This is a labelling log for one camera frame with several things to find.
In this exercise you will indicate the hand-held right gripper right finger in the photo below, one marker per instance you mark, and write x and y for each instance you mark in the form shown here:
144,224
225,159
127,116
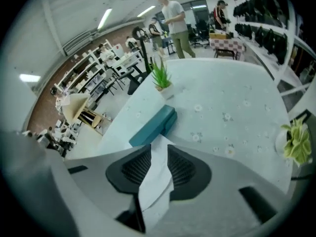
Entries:
187,169

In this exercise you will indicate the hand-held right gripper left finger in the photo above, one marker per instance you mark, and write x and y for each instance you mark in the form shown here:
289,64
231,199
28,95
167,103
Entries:
128,169

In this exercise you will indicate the white paper sheet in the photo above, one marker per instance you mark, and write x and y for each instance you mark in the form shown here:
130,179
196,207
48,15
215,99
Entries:
155,181

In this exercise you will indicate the dark green rectangular block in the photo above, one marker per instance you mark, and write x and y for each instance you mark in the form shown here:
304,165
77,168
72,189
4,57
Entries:
150,127

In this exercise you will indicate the floral white tablecloth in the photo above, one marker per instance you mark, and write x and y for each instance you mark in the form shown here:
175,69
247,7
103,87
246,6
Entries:
222,95

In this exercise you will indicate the round wooden table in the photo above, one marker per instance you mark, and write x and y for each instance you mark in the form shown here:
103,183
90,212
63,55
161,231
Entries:
76,102

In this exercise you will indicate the black office chair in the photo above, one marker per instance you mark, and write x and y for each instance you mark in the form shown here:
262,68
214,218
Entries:
137,83

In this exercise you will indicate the spiky green potted plant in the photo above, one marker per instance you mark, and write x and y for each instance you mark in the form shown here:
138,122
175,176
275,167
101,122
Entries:
161,79

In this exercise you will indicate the white storage shelf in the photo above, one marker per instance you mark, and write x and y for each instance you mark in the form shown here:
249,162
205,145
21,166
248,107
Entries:
84,75

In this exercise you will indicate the variegated leafy potted plant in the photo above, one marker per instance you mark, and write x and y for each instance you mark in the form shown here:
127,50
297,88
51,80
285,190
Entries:
297,144

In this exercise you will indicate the checkered cloth table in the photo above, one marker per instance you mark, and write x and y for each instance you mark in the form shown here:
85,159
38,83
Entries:
227,44

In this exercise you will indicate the long ceiling light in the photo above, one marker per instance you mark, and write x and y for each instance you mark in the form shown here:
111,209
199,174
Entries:
105,18
29,78
146,11

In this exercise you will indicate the white shelf of black items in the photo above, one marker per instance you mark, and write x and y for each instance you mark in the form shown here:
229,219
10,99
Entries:
269,38

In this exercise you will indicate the white wall rack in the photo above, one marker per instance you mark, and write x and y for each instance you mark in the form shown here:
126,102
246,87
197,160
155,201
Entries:
256,49

